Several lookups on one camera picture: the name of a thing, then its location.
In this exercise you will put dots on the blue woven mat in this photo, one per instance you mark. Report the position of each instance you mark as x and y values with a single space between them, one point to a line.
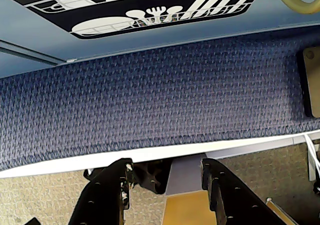
155 95

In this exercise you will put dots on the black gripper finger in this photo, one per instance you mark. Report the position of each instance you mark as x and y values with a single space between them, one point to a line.
232 197
107 192

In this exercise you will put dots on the light wooden stick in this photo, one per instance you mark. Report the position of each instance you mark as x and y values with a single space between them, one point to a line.
277 210

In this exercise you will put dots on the black dish rack sticker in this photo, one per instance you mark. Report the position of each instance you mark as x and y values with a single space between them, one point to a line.
105 12

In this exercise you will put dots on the dish rack picture box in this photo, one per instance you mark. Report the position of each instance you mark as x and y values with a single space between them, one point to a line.
225 27

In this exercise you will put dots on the white vertical post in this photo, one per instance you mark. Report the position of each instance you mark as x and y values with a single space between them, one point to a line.
312 167

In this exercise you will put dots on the light wooden board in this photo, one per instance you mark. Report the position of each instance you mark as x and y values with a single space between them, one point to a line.
313 85

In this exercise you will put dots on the gray and yellow table leg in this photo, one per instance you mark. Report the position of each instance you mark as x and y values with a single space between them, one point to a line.
182 200

